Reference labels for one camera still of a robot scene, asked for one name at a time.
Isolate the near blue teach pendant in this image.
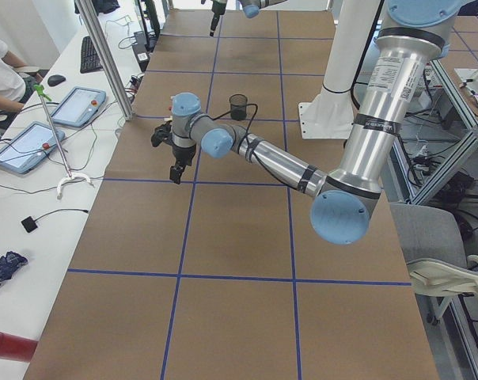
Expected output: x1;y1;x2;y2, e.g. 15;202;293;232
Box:
0;122;57;174

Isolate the grey office chair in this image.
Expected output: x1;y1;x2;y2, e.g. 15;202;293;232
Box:
390;203;478;325

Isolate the brown table mat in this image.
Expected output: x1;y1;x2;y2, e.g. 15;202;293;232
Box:
25;10;438;379

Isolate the far blue teach pendant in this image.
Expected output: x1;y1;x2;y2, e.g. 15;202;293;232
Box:
51;86;106;127

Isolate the small black square device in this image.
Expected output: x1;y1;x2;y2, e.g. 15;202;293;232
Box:
21;216;38;233

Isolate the person in white shirt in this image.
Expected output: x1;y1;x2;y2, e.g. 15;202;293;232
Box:
0;40;43;130

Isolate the blue teach pendant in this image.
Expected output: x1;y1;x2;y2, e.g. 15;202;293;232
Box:
0;122;57;174
51;86;106;127

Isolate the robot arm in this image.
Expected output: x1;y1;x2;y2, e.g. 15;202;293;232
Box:
209;0;286;36
170;1;462;245

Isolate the black mesh pen cup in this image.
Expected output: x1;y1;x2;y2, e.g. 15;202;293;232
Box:
229;93;248;121

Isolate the black keyboard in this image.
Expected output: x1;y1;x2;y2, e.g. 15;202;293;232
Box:
80;36;102;74

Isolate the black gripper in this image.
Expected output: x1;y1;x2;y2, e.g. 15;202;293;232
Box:
169;143;196;184

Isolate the folded blue umbrella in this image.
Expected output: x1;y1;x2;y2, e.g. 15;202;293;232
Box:
0;251;28;286

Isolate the green handled reacher grabber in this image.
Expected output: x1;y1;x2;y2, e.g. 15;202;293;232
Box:
33;85;93;200

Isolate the black computer mouse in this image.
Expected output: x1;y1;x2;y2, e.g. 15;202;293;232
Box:
47;74;66;87

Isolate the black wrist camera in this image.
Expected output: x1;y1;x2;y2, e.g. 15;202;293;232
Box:
150;121;173;147

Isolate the red cylinder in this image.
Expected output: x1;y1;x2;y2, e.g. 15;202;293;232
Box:
0;332;38;363

